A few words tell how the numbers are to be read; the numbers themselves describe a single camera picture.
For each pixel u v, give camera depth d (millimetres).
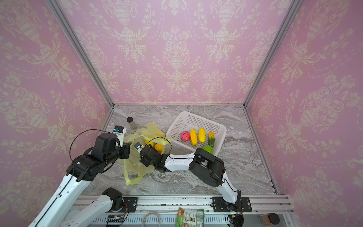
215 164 521
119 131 604
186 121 1062
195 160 514
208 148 891
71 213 416
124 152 624
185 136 945
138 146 740
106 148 508
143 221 694
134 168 874
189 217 687
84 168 444
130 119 997
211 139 945
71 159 477
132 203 747
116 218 730
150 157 665
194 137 965
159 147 884
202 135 970
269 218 626
